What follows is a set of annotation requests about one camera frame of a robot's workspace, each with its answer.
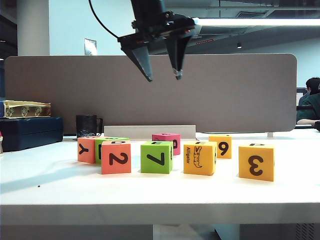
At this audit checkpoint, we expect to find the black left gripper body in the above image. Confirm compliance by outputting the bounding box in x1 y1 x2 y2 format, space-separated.
117 11 196 50

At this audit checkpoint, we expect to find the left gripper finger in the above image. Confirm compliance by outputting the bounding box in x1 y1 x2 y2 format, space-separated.
164 32 193 81
123 42 154 83

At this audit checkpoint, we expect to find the green foam block number 7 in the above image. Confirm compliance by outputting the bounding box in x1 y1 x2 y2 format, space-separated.
140 140 174 174

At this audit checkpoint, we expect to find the salmon foam block number 2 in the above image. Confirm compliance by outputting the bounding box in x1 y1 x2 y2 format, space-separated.
100 139 132 175

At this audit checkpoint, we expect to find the yellow foam block alligator print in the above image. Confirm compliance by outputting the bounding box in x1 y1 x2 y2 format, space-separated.
183 141 218 176

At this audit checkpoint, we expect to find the yellow foam block number 3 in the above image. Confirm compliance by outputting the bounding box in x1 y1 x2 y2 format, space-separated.
238 142 276 183

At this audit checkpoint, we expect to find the green foam block letter D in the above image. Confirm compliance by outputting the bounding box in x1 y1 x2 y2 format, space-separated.
94 136 130 165

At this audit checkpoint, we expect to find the pink foam block letter B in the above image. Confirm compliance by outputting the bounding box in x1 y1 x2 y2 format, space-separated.
151 133 181 156

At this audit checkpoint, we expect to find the salmon foam block letter Y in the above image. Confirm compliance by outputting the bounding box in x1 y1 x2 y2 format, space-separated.
77 136 97 165

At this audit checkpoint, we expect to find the brown fabric desk divider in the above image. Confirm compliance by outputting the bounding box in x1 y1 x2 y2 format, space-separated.
4 53 298 133

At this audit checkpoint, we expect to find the long ceiling light strip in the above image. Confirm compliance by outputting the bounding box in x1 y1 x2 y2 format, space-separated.
194 18 320 27

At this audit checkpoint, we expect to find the black mug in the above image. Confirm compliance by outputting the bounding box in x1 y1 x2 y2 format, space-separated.
75 114 104 138

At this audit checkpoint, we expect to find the yellow foam block number 9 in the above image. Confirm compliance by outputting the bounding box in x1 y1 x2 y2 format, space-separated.
208 134 233 160

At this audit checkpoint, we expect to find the gold patterned cardboard box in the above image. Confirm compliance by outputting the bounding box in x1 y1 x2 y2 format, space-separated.
2 100 52 119

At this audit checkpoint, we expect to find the dark blue case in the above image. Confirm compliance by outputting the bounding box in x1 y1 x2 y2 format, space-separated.
0 116 64 153

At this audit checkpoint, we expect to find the person in green shirt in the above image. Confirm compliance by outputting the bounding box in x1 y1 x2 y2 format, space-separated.
296 77 320 125

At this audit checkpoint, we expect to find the grey vented cabinet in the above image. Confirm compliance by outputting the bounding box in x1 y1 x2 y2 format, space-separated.
239 223 320 240

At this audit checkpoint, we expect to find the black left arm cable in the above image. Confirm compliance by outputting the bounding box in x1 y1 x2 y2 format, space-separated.
87 0 121 40

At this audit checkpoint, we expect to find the framed wall sign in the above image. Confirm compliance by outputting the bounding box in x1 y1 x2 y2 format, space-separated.
83 38 98 56

